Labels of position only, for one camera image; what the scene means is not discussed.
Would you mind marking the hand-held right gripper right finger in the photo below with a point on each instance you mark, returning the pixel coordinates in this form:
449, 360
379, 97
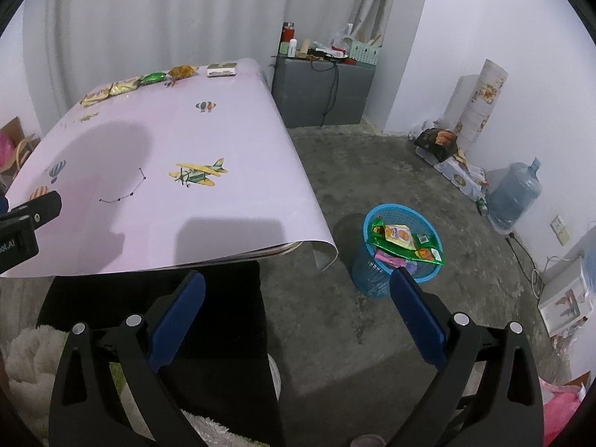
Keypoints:
419, 319

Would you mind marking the grey white curtain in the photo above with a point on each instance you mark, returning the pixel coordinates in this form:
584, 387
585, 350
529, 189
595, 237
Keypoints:
139, 23

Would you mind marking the white appliance box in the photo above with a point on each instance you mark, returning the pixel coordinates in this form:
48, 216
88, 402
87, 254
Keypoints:
565, 295

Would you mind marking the green drink can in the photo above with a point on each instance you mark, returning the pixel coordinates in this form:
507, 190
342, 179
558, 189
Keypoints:
483, 206

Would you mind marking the white fluffy blanket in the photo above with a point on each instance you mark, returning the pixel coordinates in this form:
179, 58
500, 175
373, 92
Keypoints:
28, 358

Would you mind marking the white printed bag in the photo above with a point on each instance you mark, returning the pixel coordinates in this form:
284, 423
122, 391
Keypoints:
461, 174

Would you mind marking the printed wallpaper roll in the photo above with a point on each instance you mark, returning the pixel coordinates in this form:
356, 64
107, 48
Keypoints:
484, 98

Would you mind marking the white mesh basket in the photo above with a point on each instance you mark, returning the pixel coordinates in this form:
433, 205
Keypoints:
365, 51

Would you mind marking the pink purple wrapper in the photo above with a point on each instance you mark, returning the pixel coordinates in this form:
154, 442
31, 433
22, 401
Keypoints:
386, 257

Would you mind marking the blue water jug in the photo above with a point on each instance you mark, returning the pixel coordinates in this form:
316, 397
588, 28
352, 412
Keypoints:
514, 195

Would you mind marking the blue mesh wastebasket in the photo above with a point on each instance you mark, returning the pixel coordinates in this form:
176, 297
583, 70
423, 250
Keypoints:
372, 277

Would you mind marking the small white packet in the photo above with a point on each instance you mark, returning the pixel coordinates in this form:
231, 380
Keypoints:
423, 239

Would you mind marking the wall socket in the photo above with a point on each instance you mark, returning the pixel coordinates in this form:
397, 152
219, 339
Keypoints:
560, 229

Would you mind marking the person's black trousers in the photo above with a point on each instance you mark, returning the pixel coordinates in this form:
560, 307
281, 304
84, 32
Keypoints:
223, 316

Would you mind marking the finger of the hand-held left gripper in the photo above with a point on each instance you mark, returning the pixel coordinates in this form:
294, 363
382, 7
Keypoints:
39, 209

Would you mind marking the small gold white box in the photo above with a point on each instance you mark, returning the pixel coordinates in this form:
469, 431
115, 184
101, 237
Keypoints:
222, 70

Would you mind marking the yellow orange snack packet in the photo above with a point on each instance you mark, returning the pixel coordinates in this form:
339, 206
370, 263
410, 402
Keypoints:
398, 235

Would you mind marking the white plastic bag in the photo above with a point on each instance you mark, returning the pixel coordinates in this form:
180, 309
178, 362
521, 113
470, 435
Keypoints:
342, 37
421, 130

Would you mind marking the large green snack bag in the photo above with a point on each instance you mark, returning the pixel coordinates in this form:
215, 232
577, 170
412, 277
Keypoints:
396, 254

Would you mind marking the green foil snack packet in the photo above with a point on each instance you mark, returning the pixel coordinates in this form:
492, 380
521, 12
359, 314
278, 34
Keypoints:
153, 78

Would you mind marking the black snack bag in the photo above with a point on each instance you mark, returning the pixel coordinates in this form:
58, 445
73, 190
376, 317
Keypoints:
435, 142

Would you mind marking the brown paper bag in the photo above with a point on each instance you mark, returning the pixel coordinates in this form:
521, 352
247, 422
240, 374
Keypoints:
21, 149

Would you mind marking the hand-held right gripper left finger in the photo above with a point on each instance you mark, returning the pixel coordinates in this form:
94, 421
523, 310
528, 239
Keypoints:
179, 319

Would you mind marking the grey cabinet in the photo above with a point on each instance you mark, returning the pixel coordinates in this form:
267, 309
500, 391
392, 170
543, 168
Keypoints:
302, 98

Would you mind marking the small white bottle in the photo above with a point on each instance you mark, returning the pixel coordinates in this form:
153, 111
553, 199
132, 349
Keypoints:
292, 50

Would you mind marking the pink bag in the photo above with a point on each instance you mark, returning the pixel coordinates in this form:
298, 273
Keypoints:
5, 146

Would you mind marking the pink printed tablecloth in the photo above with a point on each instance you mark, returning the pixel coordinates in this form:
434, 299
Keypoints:
209, 125

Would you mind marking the cardboard tube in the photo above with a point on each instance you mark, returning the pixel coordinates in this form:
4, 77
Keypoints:
303, 49

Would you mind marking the pink cloth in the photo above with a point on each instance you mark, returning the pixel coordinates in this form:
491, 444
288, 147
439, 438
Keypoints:
561, 407

